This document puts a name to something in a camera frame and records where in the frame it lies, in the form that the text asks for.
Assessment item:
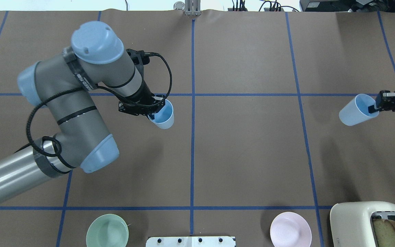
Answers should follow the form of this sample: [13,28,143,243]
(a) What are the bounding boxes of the black device at table edge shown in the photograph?
[299,0,395,13]

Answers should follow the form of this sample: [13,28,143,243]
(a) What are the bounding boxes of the brown bread slice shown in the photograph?
[372,219,395,247]

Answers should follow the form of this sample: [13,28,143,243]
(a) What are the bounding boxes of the pink plastic bowl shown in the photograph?
[270,212,312,247]

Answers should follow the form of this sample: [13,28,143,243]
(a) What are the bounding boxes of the green plastic bowl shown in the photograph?
[86,214,130,247]

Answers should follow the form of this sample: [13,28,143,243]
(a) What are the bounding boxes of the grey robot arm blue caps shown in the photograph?
[0,15,395,212]

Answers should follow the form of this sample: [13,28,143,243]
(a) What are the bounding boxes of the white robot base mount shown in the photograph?
[145,236,237,247]

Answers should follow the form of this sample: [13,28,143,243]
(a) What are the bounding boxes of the cream white toaster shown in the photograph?
[330,201,395,247]

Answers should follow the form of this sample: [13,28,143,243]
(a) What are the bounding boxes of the silver camera pole clamp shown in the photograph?
[173,0,202,16]

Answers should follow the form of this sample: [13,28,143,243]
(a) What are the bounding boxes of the light blue cup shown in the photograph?
[147,99,175,129]
[338,94,380,126]

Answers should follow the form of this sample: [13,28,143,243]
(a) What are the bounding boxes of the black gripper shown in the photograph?
[119,82,166,120]

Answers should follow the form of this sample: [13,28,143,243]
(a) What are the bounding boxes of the black cables at table edge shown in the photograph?
[231,0,300,12]

